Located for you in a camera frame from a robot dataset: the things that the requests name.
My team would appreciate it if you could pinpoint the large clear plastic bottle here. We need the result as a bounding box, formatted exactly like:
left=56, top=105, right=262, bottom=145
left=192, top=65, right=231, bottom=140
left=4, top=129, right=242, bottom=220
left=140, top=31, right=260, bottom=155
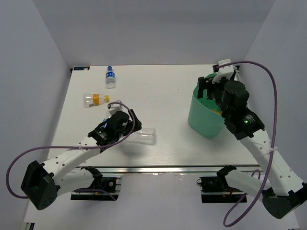
left=126, top=128, right=157, bottom=146

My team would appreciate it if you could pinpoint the green plastic bin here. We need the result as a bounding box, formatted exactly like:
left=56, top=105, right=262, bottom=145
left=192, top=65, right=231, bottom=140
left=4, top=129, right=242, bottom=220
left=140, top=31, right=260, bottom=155
left=188, top=86, right=225, bottom=138

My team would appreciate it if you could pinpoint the small bottle yellow cap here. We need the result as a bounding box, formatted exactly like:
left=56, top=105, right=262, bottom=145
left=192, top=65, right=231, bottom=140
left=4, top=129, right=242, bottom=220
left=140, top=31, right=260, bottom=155
left=83, top=93, right=109, bottom=108

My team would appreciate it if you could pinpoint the clear bottle blue label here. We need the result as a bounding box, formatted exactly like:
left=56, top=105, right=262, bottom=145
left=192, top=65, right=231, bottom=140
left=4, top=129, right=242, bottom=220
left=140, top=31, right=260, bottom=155
left=103, top=103, right=123, bottom=122

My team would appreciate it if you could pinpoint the orange juice bottle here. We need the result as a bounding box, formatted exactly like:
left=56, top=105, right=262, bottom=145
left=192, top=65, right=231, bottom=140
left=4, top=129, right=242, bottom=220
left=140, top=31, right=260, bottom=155
left=211, top=109, right=221, bottom=115

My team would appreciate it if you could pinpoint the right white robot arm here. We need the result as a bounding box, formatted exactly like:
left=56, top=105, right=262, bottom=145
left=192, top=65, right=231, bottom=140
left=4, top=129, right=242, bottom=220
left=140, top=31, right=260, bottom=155
left=197, top=77, right=307, bottom=219

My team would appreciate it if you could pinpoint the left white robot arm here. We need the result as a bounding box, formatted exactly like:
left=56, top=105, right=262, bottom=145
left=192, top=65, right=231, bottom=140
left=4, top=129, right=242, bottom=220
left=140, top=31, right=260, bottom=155
left=21, top=110, right=142, bottom=210

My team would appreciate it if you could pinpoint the blue cap water bottle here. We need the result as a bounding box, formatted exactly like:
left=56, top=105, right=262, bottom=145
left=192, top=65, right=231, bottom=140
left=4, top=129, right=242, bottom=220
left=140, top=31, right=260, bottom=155
left=105, top=66, right=117, bottom=89

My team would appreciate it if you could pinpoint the left blue table sticker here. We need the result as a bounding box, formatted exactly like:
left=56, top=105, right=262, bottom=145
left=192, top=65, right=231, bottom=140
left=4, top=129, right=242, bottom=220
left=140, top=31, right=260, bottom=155
left=73, top=66, right=90, bottom=71

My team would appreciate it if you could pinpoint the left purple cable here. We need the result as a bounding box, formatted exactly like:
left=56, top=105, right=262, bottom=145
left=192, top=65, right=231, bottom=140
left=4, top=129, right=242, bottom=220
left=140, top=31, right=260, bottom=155
left=5, top=102, right=135, bottom=199

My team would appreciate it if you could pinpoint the purple cable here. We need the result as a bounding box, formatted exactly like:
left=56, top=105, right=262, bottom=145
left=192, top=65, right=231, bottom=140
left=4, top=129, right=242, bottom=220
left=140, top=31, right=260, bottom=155
left=214, top=61, right=278, bottom=228
left=5, top=102, right=135, bottom=199

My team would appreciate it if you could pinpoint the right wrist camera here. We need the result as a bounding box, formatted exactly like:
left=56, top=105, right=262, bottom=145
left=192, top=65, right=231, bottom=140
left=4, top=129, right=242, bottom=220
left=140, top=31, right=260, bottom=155
left=212, top=59, right=235, bottom=84

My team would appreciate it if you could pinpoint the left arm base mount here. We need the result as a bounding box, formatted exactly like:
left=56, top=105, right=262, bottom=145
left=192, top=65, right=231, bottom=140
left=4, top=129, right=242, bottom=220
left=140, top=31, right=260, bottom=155
left=71, top=166, right=121, bottom=201

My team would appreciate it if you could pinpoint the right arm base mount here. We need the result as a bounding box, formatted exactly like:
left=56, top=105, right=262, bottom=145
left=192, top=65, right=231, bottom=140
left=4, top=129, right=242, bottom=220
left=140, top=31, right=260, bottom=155
left=196, top=165, right=247, bottom=204

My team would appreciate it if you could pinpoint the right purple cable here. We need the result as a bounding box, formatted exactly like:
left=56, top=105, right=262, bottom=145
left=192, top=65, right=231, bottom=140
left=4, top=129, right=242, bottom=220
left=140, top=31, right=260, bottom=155
left=214, top=61, right=278, bottom=228

